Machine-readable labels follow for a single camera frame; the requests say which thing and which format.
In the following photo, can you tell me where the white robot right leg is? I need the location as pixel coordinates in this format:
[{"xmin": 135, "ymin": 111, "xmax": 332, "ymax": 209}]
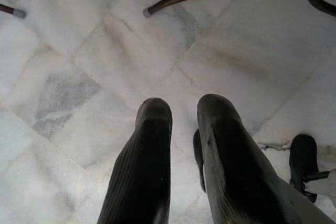
[{"xmin": 306, "ymin": 171, "xmax": 336, "ymax": 196}]

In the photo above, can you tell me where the black robot left foot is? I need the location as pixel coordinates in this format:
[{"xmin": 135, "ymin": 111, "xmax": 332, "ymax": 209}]
[{"xmin": 193, "ymin": 129, "xmax": 207, "ymax": 193}]

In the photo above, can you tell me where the grey robot left leg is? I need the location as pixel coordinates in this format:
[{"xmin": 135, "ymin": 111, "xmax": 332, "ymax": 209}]
[{"xmin": 275, "ymin": 176, "xmax": 336, "ymax": 224}]

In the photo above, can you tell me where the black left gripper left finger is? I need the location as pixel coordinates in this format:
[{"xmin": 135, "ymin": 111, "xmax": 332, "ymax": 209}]
[{"xmin": 96, "ymin": 97, "xmax": 173, "ymax": 224}]

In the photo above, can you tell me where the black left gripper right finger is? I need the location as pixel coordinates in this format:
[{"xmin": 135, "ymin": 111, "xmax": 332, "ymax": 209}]
[{"xmin": 196, "ymin": 93, "xmax": 303, "ymax": 224}]

